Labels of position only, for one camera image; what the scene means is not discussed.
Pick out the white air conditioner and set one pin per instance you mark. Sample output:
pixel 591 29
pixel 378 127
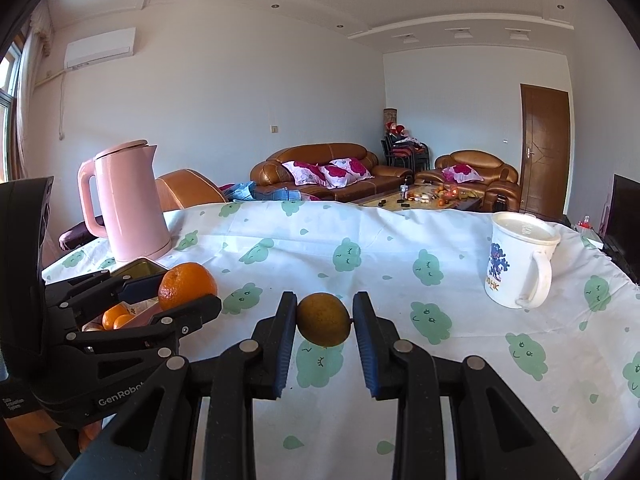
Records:
pixel 100 49

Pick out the tall patterned vase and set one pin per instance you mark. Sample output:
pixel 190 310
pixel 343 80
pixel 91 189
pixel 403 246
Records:
pixel 390 119

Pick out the brown leather sofa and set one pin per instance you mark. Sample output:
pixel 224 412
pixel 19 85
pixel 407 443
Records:
pixel 320 152

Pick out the pink curtain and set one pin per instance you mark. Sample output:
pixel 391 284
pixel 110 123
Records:
pixel 30 85

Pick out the person's left hand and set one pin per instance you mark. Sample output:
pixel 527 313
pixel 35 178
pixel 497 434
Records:
pixel 92 435

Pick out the pink tin box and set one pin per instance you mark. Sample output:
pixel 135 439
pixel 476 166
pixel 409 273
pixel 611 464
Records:
pixel 142 266

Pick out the large orange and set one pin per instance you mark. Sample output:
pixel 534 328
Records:
pixel 187 282

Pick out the blue patterned clothing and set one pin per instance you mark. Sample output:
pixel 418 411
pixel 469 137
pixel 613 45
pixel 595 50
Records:
pixel 265 192

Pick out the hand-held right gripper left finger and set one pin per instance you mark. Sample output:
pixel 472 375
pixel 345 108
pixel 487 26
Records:
pixel 285 350

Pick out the stacked black chairs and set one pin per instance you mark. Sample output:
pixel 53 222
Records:
pixel 405 152

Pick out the tan leather chair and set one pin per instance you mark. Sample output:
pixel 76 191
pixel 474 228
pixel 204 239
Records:
pixel 190 187

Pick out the white tablecloth with green clouds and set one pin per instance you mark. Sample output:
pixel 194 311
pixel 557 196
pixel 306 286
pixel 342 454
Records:
pixel 400 240

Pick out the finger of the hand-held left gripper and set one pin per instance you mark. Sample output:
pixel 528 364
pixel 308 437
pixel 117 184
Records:
pixel 142 287
pixel 190 315

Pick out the white mug with blue print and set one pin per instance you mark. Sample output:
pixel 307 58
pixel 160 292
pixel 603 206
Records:
pixel 515 260

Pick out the brown wooden door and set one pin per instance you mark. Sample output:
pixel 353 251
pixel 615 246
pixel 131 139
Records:
pixel 545 150

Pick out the pink electric kettle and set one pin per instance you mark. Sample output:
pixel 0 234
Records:
pixel 130 200

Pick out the wooden coffee table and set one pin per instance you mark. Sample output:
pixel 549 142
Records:
pixel 380 200

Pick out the stool with purple cushion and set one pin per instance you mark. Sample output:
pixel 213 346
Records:
pixel 75 235

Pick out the small yellow-brown fruit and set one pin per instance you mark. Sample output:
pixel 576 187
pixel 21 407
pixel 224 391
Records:
pixel 322 317

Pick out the floral pillow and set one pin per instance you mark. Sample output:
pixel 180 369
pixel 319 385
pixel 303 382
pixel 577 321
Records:
pixel 305 173
pixel 347 171
pixel 462 173

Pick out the brown leather armchair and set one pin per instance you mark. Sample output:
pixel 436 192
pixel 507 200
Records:
pixel 475 157

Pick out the window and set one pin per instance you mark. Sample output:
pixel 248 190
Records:
pixel 7 125

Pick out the black television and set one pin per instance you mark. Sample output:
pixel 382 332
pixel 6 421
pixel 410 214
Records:
pixel 625 210

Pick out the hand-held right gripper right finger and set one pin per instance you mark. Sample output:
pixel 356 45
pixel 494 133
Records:
pixel 367 355

